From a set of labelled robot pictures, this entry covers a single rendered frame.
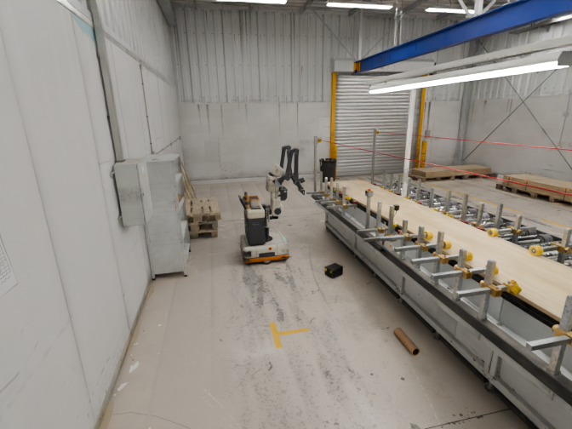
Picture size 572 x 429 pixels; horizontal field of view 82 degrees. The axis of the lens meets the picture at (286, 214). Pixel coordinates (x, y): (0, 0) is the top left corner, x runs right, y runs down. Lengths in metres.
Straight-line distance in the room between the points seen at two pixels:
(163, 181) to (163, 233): 0.67
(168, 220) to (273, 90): 7.18
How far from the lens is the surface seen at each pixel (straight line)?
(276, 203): 4.70
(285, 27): 11.07
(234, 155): 10.62
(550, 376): 2.41
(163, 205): 4.35
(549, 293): 2.82
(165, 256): 4.58
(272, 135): 10.72
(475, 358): 3.24
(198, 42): 10.73
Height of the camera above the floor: 2.06
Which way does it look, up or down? 17 degrees down
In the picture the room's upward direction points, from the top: 1 degrees counter-clockwise
